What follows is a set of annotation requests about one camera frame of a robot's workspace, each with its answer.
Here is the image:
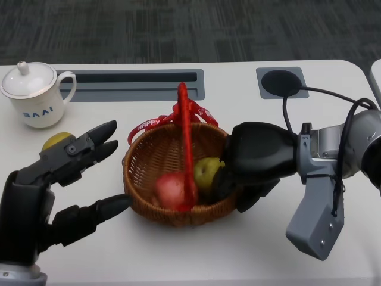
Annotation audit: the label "red apple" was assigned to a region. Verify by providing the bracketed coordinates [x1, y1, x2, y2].
[154, 172, 187, 209]

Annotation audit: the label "adjacent white table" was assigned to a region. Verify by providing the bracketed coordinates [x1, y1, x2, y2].
[368, 59, 381, 99]

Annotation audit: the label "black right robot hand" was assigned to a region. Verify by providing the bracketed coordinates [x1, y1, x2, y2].
[213, 121, 298, 213]

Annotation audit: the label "white ceramic mug blue letters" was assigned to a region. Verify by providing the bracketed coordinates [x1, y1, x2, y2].
[1, 71, 77, 129]

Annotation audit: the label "wicker basket with red handle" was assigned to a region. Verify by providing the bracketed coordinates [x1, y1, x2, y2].
[123, 82, 242, 228]

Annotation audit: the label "black cable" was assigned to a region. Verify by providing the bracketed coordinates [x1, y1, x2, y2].
[282, 85, 379, 179]

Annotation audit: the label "grey table cable tray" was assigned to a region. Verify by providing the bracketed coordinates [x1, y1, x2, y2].
[55, 69, 205, 102]

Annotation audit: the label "grey square cable grommet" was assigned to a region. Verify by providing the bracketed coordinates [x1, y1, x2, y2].
[255, 67, 310, 100]

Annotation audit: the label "red printed ribbon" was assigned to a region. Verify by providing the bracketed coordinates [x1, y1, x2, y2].
[127, 100, 220, 144]

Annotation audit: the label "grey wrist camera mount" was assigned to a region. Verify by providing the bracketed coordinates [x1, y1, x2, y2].
[285, 174, 345, 262]

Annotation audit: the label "green pear with stem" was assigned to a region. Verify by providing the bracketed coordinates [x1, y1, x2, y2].
[41, 132, 77, 153]

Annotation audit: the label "green pear without stem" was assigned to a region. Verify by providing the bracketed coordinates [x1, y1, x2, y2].
[193, 157, 226, 190]

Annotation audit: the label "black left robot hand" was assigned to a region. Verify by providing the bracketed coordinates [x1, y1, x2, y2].
[0, 120, 133, 266]

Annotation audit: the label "white ceramic mug lid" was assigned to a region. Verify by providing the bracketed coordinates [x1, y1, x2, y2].
[1, 61, 58, 98]

